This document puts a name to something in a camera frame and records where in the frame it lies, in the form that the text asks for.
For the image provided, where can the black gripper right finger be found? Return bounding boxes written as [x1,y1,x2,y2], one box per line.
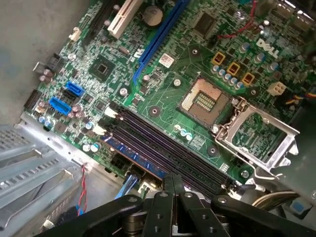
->
[174,174,316,237]

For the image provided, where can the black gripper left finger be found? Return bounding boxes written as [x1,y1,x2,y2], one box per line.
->
[37,174,175,237]

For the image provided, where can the black RAM slot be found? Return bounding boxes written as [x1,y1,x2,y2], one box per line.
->
[115,106,237,191]
[105,122,223,198]
[110,113,230,196]

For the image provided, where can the green Dell motherboard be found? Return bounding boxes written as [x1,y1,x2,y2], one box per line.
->
[23,0,316,196]

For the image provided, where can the metal socket cover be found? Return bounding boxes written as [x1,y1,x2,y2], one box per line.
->
[211,96,301,172]

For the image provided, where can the CPU socket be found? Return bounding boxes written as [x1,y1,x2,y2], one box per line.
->
[177,76,232,128]

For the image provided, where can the silver perforated disk bay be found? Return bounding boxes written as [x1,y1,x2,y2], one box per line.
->
[0,124,83,237]

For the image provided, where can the blue expansion slot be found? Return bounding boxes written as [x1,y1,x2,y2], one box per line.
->
[132,0,191,86]

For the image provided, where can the white expansion slot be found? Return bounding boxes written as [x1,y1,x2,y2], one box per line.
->
[107,0,144,40]

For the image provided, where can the round coin battery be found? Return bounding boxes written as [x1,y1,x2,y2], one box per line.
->
[142,5,164,28]

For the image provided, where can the black expansion slot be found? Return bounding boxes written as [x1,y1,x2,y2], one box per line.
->
[82,0,113,45]

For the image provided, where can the black open PC case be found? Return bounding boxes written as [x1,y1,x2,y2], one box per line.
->
[0,0,124,193]

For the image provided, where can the blue SATA wire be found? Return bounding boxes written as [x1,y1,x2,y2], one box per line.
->
[114,173,138,201]

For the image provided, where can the grey wire bundle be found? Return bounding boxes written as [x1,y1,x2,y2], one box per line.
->
[251,190,301,210]

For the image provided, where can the red and blue thin wire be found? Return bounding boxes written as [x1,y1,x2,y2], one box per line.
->
[77,163,89,217]

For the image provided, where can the multicolour fan wire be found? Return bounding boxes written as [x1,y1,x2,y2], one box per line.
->
[285,90,316,106]

